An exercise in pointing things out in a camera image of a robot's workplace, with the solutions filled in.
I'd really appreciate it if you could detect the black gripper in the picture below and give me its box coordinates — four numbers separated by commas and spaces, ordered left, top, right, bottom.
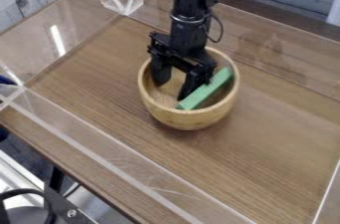
148, 31, 216, 101

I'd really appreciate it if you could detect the brown wooden bowl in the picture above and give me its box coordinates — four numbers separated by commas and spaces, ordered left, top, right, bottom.
139, 47, 240, 130

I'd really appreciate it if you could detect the green rectangular block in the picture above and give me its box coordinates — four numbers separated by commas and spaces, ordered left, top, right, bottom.
175, 67, 234, 111

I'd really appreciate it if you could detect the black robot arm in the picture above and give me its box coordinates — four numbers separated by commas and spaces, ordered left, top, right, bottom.
148, 0, 218, 101

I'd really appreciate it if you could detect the black table leg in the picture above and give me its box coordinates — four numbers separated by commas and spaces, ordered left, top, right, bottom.
50, 167, 66, 193

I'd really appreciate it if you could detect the clear acrylic tray wall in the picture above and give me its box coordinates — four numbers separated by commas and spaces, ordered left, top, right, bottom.
0, 0, 340, 224

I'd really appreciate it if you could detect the black metal bracket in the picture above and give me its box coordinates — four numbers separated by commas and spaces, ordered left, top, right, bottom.
44, 187, 99, 224

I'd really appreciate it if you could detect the black cable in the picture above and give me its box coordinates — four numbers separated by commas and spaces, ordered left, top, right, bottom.
0, 187, 58, 224

